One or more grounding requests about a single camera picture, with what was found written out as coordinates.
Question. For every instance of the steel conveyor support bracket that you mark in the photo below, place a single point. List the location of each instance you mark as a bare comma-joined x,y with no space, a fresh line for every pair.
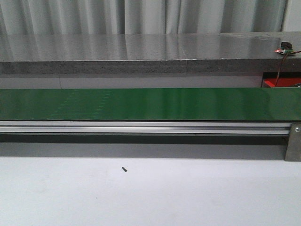
293,150

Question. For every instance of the grey stone shelf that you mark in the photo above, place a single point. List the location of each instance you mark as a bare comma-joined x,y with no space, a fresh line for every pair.
147,53

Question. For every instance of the green conveyor belt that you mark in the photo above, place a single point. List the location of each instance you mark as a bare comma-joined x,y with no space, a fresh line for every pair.
172,104

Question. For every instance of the small black connector block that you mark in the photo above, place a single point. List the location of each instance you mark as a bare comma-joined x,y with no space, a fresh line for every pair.
286,45

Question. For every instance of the grey curtain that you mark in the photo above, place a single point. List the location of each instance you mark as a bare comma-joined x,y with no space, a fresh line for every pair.
148,16

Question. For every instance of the aluminium conveyor frame rail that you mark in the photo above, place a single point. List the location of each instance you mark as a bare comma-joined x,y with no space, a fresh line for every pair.
151,127

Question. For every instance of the red plastic tray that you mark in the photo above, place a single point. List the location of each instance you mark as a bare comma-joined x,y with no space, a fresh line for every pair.
282,82

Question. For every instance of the small green circuit board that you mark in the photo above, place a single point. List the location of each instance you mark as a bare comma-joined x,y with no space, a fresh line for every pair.
283,51

